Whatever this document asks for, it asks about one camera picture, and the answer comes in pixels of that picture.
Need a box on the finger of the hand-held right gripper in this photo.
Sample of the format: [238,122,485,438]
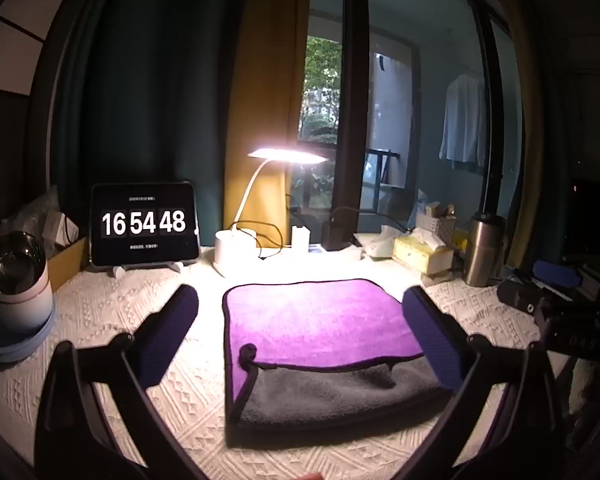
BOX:
[512,259,582,287]
[496,279,548,316]

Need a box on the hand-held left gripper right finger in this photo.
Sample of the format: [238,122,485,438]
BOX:
[394,285,566,480]

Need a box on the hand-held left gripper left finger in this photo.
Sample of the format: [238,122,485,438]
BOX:
[34,284,207,480]

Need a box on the purple and grey towel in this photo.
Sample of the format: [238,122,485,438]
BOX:
[222,279,454,435]

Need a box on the stainless steel tumbler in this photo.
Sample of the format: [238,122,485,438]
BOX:
[462,212,507,288]

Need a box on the yellow tissue box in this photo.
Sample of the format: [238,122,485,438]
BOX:
[392,227,455,277]

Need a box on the white tablet stand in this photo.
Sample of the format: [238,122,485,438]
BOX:
[110,260,187,278]

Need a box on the white knitted tablecloth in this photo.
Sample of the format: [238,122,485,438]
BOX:
[0,244,581,480]

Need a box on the crumpled white paper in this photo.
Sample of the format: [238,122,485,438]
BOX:
[369,224,407,261]

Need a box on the white desk lamp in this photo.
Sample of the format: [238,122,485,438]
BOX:
[212,147,330,279]

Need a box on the white woven basket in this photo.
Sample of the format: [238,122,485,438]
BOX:
[415,202,457,244]

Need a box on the black tablet clock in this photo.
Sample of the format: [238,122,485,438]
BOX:
[89,181,201,267]

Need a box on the cardboard box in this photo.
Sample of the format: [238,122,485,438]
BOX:
[45,235,92,294]

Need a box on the blue round tray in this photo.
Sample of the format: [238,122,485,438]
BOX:
[0,304,58,364]

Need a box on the white cup with steel bowl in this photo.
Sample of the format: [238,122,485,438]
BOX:
[0,231,55,335]

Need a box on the hanging white shirt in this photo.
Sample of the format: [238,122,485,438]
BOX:
[438,73,489,167]

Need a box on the clear plastic bag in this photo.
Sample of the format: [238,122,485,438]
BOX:
[0,186,64,242]

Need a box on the dark green curtain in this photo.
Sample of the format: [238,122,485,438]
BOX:
[49,0,255,253]

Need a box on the yellow curtain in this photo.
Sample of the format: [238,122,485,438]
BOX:
[223,0,313,250]

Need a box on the black cable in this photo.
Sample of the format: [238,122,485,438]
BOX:
[229,220,287,262]

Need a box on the dark window frame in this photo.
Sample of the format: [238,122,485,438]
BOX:
[331,0,372,243]

